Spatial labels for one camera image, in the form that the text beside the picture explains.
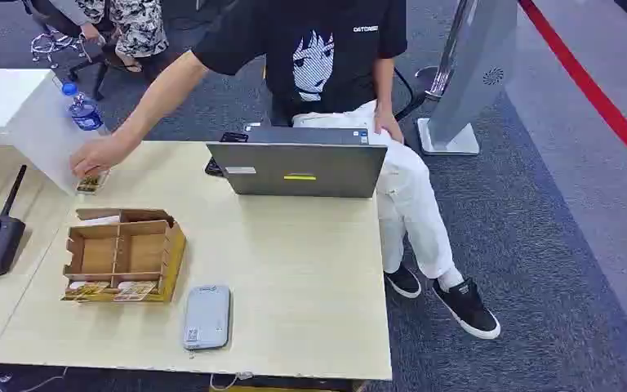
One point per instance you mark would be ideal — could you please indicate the person's left hand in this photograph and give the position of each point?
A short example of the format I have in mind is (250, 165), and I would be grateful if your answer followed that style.
(388, 123)

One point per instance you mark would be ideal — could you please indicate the person's right hand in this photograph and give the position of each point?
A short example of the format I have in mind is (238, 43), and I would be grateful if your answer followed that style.
(100, 156)

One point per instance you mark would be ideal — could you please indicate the printed card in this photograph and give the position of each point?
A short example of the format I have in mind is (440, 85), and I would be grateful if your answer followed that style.
(89, 185)
(87, 289)
(135, 290)

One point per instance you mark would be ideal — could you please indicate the water bottle blue cap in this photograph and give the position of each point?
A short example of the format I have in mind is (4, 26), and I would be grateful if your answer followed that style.
(83, 112)

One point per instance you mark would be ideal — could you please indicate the white card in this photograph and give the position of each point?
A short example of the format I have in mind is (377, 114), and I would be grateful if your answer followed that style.
(100, 220)

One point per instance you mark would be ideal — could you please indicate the black office chair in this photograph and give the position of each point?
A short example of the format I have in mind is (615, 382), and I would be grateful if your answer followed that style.
(100, 76)

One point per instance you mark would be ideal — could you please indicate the chrome pole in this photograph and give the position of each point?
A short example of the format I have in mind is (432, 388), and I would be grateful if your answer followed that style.
(449, 51)

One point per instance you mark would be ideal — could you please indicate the grey standing panel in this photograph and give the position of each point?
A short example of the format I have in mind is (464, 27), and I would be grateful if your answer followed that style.
(473, 81)

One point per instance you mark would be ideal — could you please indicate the person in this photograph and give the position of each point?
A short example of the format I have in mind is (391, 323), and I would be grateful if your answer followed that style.
(137, 27)
(340, 38)

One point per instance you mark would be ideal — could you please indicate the grey laptop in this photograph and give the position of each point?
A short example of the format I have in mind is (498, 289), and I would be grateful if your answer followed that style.
(297, 169)

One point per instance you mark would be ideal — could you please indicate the wooden card box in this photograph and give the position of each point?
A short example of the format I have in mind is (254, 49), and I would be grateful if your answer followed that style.
(146, 251)

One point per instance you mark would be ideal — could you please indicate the black phone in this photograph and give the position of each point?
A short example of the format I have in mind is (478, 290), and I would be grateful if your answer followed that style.
(234, 137)

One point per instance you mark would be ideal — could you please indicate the black white-soled shoe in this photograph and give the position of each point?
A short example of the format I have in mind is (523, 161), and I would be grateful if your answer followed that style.
(402, 281)
(467, 311)

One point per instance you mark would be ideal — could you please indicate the grey pouch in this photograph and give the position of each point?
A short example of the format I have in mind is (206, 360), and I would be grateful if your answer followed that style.
(207, 318)

